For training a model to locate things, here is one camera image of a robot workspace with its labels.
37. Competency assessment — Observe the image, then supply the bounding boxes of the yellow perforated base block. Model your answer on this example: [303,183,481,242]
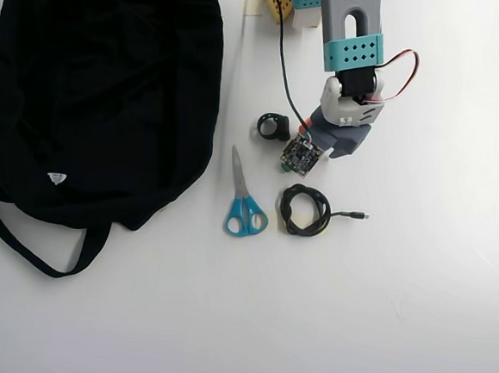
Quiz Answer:
[262,0,296,25]

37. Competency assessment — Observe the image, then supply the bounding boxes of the blue handled scissors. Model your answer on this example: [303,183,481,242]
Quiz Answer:
[221,144,275,240]

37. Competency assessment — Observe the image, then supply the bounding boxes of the thin black camera cable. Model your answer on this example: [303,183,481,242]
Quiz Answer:
[256,0,324,140]

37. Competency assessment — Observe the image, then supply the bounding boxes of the wrist camera circuit board module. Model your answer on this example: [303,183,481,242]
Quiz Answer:
[278,130,326,181]

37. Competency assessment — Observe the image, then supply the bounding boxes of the black plastic ring clip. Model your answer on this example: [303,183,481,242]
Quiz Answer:
[249,111,293,144]

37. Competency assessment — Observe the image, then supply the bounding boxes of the coiled black USB cable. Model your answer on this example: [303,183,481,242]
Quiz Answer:
[277,181,374,243]

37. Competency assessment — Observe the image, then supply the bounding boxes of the black fabric bag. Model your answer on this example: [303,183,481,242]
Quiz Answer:
[0,0,228,291]

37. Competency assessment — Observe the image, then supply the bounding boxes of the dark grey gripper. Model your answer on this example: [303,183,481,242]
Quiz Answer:
[298,106,374,163]

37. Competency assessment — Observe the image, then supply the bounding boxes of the red white black servo wire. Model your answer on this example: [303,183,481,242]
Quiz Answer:
[359,46,421,109]

